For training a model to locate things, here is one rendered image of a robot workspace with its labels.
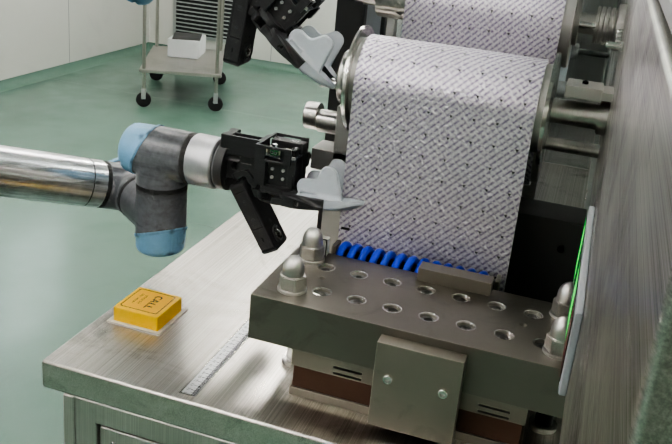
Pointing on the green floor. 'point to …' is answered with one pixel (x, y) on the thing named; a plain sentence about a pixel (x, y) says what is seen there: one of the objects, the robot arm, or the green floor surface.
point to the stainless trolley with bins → (186, 44)
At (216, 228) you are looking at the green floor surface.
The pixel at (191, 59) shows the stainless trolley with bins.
